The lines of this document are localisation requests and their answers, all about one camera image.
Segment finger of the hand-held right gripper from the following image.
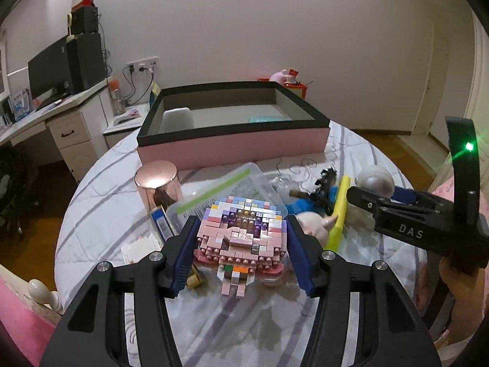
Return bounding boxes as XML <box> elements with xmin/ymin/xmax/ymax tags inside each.
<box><xmin>346</xmin><ymin>185</ymin><xmax>386</xmax><ymax>215</ymax></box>

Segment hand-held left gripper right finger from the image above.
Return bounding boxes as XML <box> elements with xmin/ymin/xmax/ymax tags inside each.
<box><xmin>286</xmin><ymin>214</ymin><xmax>440</xmax><ymax>367</ymax></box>

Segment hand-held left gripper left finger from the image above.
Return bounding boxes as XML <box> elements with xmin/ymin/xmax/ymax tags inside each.
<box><xmin>40</xmin><ymin>214</ymin><xmax>203</xmax><ymax>367</ymax></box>

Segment pink building block figure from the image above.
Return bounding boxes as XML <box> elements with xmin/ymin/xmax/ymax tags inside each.
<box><xmin>193</xmin><ymin>196</ymin><xmax>288</xmax><ymax>299</ymax></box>

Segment rose gold metal can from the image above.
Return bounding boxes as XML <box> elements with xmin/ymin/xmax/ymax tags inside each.
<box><xmin>134</xmin><ymin>161</ymin><xmax>181</xmax><ymax>211</ymax></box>

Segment pink storage box black rim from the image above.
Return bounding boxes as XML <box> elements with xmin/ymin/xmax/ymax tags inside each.
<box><xmin>137</xmin><ymin>81</ymin><xmax>331</xmax><ymax>171</ymax></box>

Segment white square box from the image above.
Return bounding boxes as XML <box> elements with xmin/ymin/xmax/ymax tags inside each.
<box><xmin>162</xmin><ymin>107</ymin><xmax>195</xmax><ymax>132</ymax></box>

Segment person's right forearm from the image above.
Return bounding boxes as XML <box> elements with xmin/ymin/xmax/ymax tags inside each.
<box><xmin>453</xmin><ymin>269</ymin><xmax>489</xmax><ymax>352</ymax></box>

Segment person's right hand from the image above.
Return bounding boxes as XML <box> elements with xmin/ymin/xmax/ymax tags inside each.
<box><xmin>439</xmin><ymin>257</ymin><xmax>458</xmax><ymax>314</ymax></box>

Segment small yellow item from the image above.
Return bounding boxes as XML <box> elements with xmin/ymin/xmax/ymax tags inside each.
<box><xmin>186</xmin><ymin>265</ymin><xmax>205</xmax><ymax>289</ymax></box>

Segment yellow foam stick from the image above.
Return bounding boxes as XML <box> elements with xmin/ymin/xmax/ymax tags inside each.
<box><xmin>325</xmin><ymin>176</ymin><xmax>351</xmax><ymax>251</ymax></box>

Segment blue oblong case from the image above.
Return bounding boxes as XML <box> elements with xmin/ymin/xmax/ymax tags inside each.
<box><xmin>393</xmin><ymin>187</ymin><xmax>419</xmax><ymax>204</ymax></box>

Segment pink pig plush toy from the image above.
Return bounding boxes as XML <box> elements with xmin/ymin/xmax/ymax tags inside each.
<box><xmin>285</xmin><ymin>185</ymin><xmax>344</xmax><ymax>245</ymax></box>

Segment blue and white pack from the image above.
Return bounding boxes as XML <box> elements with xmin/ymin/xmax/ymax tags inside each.
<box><xmin>150</xmin><ymin>206</ymin><xmax>178</xmax><ymax>243</ymax></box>

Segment black comb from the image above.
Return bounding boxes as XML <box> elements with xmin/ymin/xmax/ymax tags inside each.
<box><xmin>311</xmin><ymin>166</ymin><xmax>339</xmax><ymax>215</ymax></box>

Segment white tissue pack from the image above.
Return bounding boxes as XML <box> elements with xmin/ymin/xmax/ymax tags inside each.
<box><xmin>121</xmin><ymin>233</ymin><xmax>163</xmax><ymax>264</ymax></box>

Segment clear plastic zip bag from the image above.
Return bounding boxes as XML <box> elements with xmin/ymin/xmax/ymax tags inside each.
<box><xmin>164</xmin><ymin>161</ymin><xmax>289</xmax><ymax>234</ymax></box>

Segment striped white bedsheet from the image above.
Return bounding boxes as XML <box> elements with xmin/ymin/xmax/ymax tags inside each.
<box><xmin>55</xmin><ymin>120</ymin><xmax>455</xmax><ymax>367</ymax></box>

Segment red plastic crate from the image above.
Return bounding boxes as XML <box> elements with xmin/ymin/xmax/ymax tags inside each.
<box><xmin>285</xmin><ymin>81</ymin><xmax>314</xmax><ymax>100</ymax></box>

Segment white door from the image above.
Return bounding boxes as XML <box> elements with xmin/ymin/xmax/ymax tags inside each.
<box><xmin>420</xmin><ymin>19</ymin><xmax>451</xmax><ymax>136</ymax></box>

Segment white side table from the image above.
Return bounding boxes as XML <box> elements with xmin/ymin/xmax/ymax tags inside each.
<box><xmin>103</xmin><ymin>103</ymin><xmax>149</xmax><ymax>150</ymax></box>

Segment pink patterned pouch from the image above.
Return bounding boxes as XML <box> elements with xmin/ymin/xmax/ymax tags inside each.
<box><xmin>115</xmin><ymin>109</ymin><xmax>141</xmax><ymax>125</ymax></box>

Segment white bedpost knob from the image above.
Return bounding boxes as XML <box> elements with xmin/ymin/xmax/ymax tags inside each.
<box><xmin>28</xmin><ymin>278</ymin><xmax>64</xmax><ymax>316</ymax></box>

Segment yellow and blue pack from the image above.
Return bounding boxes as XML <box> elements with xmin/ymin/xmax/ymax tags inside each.
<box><xmin>148</xmin><ymin>83</ymin><xmax>162</xmax><ymax>111</ymax></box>

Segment white desk with drawers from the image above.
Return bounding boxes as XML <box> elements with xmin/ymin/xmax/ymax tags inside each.
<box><xmin>0</xmin><ymin>76</ymin><xmax>113</xmax><ymax>184</ymax></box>

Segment clear bottle orange cap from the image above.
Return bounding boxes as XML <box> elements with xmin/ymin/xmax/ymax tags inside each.
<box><xmin>109</xmin><ymin>80</ymin><xmax>127</xmax><ymax>115</ymax></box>

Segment pink bed cover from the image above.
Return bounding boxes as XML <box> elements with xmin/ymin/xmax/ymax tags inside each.
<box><xmin>0</xmin><ymin>264</ymin><xmax>58</xmax><ymax>356</ymax></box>

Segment black desk chair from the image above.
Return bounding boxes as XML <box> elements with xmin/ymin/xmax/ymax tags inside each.
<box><xmin>0</xmin><ymin>145</ymin><xmax>39</xmax><ymax>238</ymax></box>

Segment black computer tower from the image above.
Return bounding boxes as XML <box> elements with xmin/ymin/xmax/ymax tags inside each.
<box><xmin>66</xmin><ymin>32</ymin><xmax>107</xmax><ymax>94</ymax></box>

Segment blue books on desk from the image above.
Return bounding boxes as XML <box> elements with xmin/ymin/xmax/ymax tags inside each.
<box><xmin>9</xmin><ymin>89</ymin><xmax>30</xmax><ymax>117</ymax></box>

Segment black computer monitor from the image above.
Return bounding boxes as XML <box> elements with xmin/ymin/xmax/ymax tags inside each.
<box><xmin>28</xmin><ymin>35</ymin><xmax>71</xmax><ymax>102</ymax></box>

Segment black speaker box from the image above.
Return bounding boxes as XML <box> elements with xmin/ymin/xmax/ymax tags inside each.
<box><xmin>71</xmin><ymin>6</ymin><xmax>99</xmax><ymax>35</ymax></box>

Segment black power cable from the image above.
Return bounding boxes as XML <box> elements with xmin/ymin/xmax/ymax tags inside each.
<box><xmin>121</xmin><ymin>65</ymin><xmax>153</xmax><ymax>106</ymax></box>

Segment white wall socket strip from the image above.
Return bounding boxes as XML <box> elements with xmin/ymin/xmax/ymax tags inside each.
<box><xmin>127</xmin><ymin>57</ymin><xmax>158</xmax><ymax>73</ymax></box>

